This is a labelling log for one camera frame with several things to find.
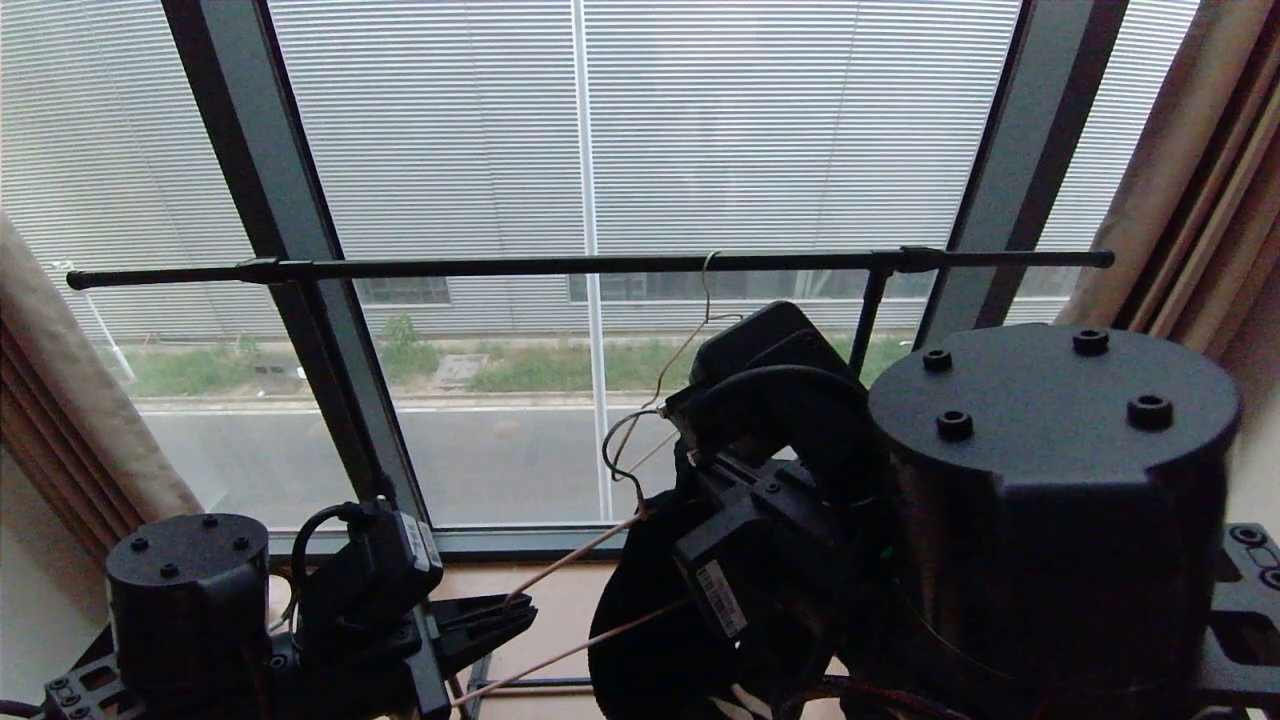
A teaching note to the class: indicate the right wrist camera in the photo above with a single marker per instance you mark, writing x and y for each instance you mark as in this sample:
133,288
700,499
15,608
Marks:
760,350

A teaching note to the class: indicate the black shorts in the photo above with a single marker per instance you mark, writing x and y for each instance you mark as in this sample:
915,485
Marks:
650,650

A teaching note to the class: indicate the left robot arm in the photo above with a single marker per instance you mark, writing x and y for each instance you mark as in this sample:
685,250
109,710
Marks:
185,600

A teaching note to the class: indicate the window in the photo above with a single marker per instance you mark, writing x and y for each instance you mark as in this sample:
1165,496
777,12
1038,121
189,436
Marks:
300,250

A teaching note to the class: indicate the pink clothes hanger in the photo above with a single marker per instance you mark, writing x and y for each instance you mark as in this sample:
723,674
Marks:
580,555
707,290

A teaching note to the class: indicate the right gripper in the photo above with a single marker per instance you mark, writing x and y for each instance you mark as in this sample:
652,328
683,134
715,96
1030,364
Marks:
790,560

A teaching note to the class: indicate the black clothes rack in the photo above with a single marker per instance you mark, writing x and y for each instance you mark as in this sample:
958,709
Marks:
500,266

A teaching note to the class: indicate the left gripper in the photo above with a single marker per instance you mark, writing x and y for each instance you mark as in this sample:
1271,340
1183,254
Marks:
380,670

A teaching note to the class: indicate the beige curtain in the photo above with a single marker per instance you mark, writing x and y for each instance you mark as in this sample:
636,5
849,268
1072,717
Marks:
1180,150
70,400

